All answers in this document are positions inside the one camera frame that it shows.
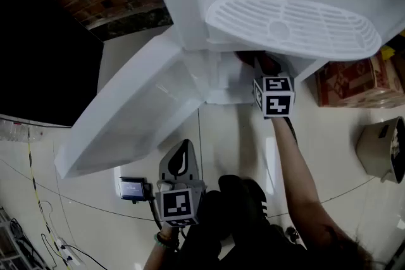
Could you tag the person's dark clothing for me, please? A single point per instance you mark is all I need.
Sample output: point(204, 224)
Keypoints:
point(253, 249)

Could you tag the person's right forearm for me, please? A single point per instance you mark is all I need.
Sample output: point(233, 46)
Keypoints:
point(297, 174)

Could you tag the brown plush toy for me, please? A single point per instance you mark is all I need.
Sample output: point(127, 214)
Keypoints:
point(245, 57)

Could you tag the small black display screen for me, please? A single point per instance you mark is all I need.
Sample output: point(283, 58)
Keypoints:
point(131, 189)

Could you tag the white drip tray grille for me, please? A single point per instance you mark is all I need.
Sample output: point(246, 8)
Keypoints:
point(284, 28)

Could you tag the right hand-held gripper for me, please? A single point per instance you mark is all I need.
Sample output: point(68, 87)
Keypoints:
point(277, 98)

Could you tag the yellow black striped tape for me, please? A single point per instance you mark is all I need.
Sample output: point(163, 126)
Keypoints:
point(33, 180)

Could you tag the person's left forearm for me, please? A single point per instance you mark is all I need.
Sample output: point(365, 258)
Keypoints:
point(158, 257)

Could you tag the white power strip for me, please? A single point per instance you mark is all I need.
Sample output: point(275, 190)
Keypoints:
point(67, 251)

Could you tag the red printed cardboard box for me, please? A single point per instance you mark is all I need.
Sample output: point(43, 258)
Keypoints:
point(351, 82)

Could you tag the beige cardboard box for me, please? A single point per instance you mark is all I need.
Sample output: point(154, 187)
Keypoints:
point(376, 148)

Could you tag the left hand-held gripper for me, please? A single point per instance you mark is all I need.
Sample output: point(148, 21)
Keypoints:
point(177, 205)

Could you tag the person's black striped shoe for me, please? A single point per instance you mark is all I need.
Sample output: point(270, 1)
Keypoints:
point(243, 199)

